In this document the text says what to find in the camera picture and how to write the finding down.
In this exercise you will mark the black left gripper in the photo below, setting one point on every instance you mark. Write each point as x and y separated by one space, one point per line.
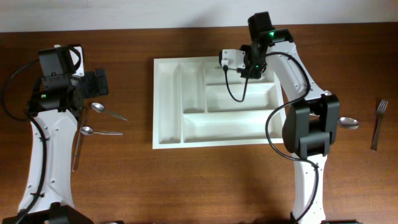
97 88

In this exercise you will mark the small steel teaspoon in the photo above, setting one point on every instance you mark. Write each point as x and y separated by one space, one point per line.
99 108
89 131

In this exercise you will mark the steel tablespoon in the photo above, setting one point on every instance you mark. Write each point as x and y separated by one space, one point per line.
348 123

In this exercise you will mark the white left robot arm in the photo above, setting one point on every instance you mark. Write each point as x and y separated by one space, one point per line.
54 112

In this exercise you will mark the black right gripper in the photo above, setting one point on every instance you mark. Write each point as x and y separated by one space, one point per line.
255 73

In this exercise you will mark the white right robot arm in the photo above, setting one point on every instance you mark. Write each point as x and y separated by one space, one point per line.
310 126

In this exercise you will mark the white cutlery tray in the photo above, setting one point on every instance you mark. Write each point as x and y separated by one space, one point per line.
196 104

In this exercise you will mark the steel fork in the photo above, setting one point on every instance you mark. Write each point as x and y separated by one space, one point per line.
380 112

